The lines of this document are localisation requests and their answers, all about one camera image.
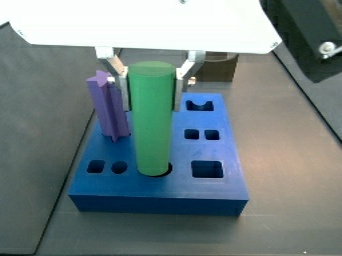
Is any black curved holder bracket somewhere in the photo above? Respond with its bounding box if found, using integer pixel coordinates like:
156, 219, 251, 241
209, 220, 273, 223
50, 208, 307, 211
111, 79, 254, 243
195, 52, 239, 82

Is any silver gripper finger with screw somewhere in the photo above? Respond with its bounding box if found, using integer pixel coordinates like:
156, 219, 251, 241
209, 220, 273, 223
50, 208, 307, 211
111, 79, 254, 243
174, 51, 206, 111

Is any purple star peg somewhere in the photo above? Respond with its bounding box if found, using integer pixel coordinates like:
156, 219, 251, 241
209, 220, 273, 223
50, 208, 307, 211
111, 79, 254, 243
87, 70, 131, 141

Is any green oval cylinder peg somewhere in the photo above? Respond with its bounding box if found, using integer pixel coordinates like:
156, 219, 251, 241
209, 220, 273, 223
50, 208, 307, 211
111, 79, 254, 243
128, 61, 175, 176

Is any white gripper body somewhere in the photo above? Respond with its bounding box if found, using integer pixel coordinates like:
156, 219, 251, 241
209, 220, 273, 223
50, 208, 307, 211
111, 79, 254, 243
0, 0, 282, 54

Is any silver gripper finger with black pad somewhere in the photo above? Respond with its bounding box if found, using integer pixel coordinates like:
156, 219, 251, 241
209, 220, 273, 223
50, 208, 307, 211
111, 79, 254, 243
95, 46, 131, 111

